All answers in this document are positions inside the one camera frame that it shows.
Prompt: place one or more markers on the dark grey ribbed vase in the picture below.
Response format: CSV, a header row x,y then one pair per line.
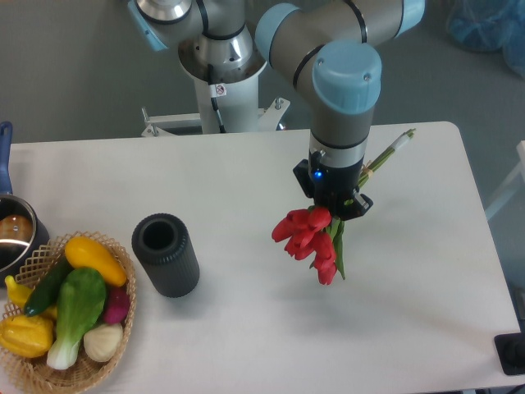
x,y
162,244

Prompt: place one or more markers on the blue saucepan with lid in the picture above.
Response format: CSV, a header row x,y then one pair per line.
x,y
22,232

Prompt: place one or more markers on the small yellow gourd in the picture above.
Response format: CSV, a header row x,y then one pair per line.
x,y
18,294

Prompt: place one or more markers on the blue plastic bag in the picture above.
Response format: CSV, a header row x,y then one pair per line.
x,y
489,27

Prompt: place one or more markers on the white frame at right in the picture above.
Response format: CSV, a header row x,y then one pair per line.
x,y
508,187

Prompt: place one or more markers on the green bok choy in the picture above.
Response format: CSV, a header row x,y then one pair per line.
x,y
80,303

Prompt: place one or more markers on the yellow pumpkin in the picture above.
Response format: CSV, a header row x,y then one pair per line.
x,y
29,337

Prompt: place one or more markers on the woven wicker basket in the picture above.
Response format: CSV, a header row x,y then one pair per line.
x,y
34,375

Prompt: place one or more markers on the white garlic bulb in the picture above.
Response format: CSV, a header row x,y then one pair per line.
x,y
101,343

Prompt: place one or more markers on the yellow squash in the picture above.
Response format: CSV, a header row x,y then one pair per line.
x,y
83,252

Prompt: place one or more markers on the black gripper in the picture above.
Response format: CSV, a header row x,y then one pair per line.
x,y
334,188

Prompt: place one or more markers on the green cucumber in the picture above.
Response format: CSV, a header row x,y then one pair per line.
x,y
46,292

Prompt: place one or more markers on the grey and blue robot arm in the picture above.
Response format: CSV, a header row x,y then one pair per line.
x,y
328,55

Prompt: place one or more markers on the red tulip bouquet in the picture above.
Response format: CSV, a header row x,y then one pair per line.
x,y
314,230

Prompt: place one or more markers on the pink radish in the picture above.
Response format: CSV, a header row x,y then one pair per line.
x,y
117,306

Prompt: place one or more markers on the black device at table edge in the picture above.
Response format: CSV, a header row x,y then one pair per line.
x,y
510,350

